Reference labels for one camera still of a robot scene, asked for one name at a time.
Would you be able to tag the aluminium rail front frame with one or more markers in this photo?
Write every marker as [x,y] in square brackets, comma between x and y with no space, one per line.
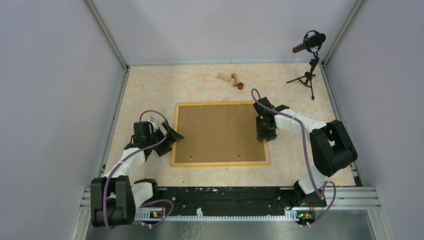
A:
[351,213]

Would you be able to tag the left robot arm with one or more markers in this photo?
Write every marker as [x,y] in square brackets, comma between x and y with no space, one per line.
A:
[115,199]

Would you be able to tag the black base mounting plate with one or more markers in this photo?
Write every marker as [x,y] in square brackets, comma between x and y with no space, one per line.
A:
[231,201]

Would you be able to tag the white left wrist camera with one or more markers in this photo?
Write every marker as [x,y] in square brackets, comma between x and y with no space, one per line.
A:
[152,120]

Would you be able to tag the yellow wooden picture frame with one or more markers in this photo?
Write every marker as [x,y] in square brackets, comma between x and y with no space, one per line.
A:
[179,132]

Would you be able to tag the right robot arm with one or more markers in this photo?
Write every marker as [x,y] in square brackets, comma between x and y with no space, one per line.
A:
[327,146]

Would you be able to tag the black microphone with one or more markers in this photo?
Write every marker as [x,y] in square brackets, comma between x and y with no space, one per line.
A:
[312,42]

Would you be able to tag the light wooden block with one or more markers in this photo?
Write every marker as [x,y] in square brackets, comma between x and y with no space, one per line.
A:
[224,77]

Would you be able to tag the small wooden bracket piece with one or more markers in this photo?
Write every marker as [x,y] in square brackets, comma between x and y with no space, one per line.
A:
[235,81]

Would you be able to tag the black tripod microphone stand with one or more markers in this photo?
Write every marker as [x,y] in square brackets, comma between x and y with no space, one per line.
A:
[306,79]

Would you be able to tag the brown cardboard backing board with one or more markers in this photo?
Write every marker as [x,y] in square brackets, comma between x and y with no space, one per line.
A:
[218,132]

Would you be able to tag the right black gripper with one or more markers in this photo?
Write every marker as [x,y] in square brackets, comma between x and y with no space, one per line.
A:
[261,135]

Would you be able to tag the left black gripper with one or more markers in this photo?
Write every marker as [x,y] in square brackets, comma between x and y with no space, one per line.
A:
[166,147]

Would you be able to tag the white toothed cable duct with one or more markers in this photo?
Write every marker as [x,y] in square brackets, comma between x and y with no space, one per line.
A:
[146,215]

